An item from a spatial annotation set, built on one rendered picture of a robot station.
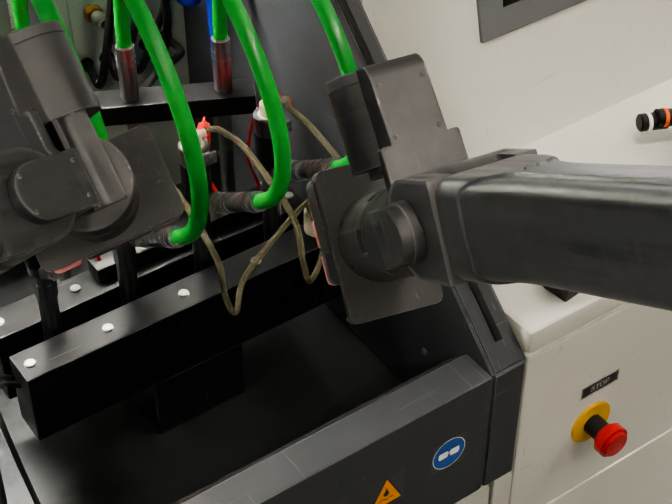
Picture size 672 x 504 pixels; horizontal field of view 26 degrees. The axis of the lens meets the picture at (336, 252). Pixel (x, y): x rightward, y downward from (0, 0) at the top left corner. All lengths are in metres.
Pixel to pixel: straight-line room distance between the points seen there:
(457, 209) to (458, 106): 0.74
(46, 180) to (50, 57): 0.09
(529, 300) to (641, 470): 0.37
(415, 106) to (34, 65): 0.22
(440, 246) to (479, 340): 0.58
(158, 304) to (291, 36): 0.29
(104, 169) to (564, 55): 0.78
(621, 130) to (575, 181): 0.93
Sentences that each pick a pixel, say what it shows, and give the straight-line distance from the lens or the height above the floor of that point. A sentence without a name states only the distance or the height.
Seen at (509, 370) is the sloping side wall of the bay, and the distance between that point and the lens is 1.35.
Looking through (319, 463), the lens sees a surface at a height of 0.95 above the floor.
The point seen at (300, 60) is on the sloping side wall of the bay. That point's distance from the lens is 1.41.
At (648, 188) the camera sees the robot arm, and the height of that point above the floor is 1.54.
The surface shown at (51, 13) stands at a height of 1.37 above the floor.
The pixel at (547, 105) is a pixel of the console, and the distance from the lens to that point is 1.55.
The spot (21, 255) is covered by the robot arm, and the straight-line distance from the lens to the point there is 0.81.
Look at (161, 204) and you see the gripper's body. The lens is 0.97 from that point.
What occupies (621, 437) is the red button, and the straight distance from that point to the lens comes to 1.49.
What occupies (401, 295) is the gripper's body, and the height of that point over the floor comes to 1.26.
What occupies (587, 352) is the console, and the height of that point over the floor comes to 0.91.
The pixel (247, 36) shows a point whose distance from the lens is 1.14.
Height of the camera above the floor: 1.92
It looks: 42 degrees down
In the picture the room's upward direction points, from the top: straight up
